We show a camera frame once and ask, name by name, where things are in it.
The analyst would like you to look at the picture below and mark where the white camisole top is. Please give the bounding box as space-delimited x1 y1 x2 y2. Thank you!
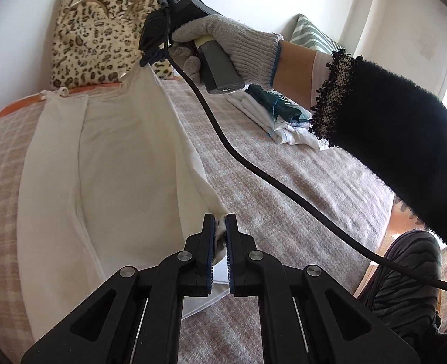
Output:
17 66 227 339

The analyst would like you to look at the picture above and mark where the white folded clothes stack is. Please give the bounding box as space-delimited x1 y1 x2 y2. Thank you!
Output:
225 91 329 150

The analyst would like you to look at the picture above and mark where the black fuzzy sleeved forearm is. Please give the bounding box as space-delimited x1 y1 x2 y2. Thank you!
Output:
272 40 447 266

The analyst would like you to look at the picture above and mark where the dark green folded garment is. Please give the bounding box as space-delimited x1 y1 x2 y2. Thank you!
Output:
245 85 312 123

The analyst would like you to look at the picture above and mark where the beige checked bed blanket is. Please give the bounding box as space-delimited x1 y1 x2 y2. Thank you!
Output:
0 81 393 363

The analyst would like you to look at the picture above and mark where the orange floral bed sheet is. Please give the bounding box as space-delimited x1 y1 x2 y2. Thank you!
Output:
0 79 179 127

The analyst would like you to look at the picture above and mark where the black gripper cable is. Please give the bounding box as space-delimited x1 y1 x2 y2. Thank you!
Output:
162 0 447 294

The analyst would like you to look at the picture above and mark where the green striped white pillow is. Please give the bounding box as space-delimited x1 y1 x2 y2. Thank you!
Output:
290 14 343 54

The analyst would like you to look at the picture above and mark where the leopard print cushion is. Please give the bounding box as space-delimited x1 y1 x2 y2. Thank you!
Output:
50 0 159 89

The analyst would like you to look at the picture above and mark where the grey knitted gloved hand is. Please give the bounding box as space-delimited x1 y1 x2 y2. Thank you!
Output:
172 15 284 90

